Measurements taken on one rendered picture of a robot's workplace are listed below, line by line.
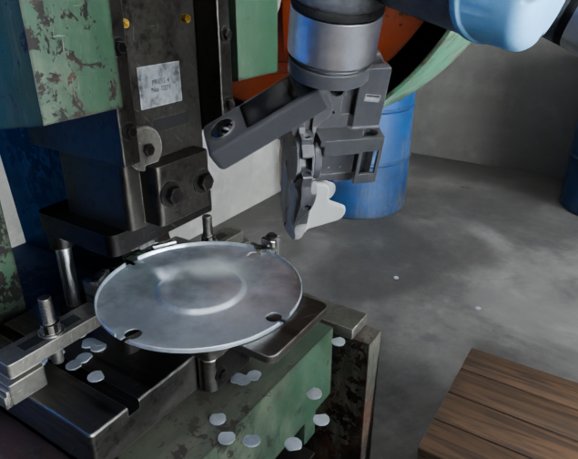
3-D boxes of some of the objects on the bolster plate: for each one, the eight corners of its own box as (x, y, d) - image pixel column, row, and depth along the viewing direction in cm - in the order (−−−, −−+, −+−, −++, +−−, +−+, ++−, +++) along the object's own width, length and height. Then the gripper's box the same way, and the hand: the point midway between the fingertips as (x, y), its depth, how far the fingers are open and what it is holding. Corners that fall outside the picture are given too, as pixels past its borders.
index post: (283, 281, 94) (283, 231, 90) (273, 289, 92) (273, 238, 88) (270, 277, 95) (269, 228, 91) (260, 284, 93) (258, 234, 89)
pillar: (85, 302, 82) (68, 219, 77) (72, 309, 81) (55, 224, 75) (76, 298, 84) (59, 215, 78) (63, 304, 82) (45, 220, 76)
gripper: (404, 80, 44) (360, 260, 58) (368, 33, 50) (337, 205, 65) (302, 85, 42) (284, 269, 56) (278, 35, 48) (267, 212, 63)
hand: (288, 229), depth 59 cm, fingers closed
